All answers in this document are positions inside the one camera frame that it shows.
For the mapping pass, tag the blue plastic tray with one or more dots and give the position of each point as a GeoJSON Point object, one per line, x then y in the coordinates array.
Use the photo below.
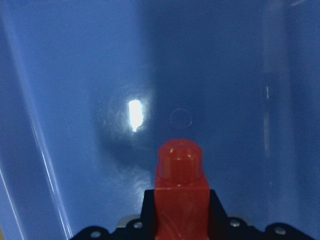
{"type": "Point", "coordinates": [91, 89]}

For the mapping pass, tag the red toy block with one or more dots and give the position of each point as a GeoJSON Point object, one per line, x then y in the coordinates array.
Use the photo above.
{"type": "Point", "coordinates": [181, 192]}

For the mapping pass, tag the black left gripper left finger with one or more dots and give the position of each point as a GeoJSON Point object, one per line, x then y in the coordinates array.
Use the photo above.
{"type": "Point", "coordinates": [148, 209]}

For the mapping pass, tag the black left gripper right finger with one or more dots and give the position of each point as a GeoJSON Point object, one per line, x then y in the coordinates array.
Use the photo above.
{"type": "Point", "coordinates": [217, 214]}

